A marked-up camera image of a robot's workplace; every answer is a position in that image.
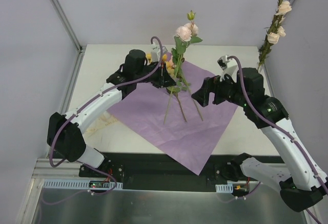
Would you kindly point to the white slotted cable duct right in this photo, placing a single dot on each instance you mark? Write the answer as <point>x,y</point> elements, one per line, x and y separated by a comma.
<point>231,188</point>

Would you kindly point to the pink peony stem spray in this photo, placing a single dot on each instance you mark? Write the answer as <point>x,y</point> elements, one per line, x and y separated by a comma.
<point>184,36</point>

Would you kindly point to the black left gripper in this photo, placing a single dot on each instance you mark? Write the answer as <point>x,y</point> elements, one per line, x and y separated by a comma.
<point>161,75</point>

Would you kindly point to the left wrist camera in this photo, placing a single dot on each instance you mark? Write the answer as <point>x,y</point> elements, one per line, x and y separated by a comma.
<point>155,52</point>

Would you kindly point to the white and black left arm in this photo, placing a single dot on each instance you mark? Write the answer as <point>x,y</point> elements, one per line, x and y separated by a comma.
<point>65,131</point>

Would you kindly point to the cream printed ribbon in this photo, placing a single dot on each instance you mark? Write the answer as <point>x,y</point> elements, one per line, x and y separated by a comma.
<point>105,120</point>

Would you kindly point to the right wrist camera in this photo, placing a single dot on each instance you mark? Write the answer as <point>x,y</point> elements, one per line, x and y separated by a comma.
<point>228,65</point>

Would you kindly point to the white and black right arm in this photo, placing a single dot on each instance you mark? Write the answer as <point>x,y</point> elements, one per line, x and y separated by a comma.
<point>305,183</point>

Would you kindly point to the white slotted cable duct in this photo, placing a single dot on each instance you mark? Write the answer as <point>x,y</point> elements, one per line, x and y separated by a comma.
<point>231,188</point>
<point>81,184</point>

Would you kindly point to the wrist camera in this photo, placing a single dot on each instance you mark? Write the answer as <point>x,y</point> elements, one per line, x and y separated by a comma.
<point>155,52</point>
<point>228,65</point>

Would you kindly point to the aluminium frame post left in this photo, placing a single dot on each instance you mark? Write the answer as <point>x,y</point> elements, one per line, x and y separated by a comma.
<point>66,24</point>

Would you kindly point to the green leafy stem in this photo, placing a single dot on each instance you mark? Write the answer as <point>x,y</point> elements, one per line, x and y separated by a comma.
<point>186,84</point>

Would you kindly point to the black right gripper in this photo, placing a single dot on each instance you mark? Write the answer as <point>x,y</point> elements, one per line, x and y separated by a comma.
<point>213,90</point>

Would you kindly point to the pink and purple wrapping paper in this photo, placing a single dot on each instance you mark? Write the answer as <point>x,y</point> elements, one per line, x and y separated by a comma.
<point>186,132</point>

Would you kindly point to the white slotted cable duct left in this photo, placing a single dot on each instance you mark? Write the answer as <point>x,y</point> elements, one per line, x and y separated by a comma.
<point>81,184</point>

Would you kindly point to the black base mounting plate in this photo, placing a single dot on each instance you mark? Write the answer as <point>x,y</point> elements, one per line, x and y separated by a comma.
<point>159,172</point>

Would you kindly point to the yellow and pink flower bunch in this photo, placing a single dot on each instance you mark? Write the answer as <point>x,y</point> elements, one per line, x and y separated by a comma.
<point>164,77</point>

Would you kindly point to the cream rose stem spray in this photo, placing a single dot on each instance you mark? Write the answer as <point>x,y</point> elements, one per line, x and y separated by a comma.
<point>274,32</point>

